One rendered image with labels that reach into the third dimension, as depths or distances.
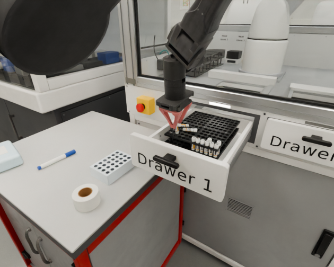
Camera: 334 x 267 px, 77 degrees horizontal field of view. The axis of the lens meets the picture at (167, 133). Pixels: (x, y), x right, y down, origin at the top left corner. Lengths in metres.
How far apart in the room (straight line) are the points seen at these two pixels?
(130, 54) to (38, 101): 0.51
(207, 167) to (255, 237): 0.68
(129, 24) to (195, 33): 0.54
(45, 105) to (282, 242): 1.25
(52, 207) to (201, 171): 0.42
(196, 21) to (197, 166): 0.32
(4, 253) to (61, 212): 1.08
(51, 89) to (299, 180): 1.15
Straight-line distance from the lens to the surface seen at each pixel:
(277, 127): 0.78
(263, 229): 1.10
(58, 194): 0.73
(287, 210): 1.00
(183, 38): 0.49
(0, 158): 0.91
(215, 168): 0.51
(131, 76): 1.01
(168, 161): 0.52
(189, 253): 1.44
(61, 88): 1.24
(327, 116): 0.78
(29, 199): 0.75
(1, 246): 1.77
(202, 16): 0.45
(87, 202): 0.62
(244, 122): 0.83
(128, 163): 0.73
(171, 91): 0.56
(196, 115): 0.80
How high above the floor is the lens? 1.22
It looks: 29 degrees down
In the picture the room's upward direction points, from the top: straight up
